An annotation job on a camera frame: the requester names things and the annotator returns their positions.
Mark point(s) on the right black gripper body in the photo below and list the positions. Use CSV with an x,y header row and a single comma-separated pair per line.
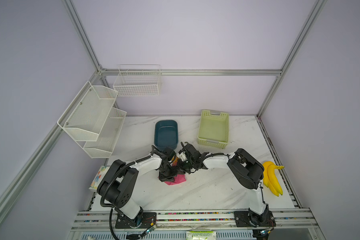
x,y
188,165

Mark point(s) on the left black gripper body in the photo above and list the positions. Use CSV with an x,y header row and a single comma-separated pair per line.
x,y
167,174

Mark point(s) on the pink paper napkin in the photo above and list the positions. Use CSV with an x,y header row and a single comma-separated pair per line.
x,y
177,180

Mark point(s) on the yellow plastic spoon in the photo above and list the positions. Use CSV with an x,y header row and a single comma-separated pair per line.
x,y
175,160

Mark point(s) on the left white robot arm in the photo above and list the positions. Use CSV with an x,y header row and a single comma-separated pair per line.
x,y
117,186

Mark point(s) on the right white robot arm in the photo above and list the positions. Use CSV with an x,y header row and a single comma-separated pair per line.
x,y
245,168

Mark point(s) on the colourful napkin packet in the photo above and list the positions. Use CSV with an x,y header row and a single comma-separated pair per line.
x,y
98,178

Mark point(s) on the light green plastic basket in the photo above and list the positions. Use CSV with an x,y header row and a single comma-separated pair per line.
x,y
214,129

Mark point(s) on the teal plastic oval tub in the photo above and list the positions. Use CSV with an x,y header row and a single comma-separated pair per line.
x,y
166,135

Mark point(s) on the yellow bananas bunch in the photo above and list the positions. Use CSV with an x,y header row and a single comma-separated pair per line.
x,y
270,180

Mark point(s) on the white perforated metal shelf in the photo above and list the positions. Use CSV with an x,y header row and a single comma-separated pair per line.
x,y
93,121

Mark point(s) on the white wire basket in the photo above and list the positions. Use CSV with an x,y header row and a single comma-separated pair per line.
x,y
138,80

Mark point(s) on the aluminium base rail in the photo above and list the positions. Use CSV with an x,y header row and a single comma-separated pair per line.
x,y
228,224

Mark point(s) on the aluminium frame profile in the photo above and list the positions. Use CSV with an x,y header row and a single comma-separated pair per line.
x,y
22,180

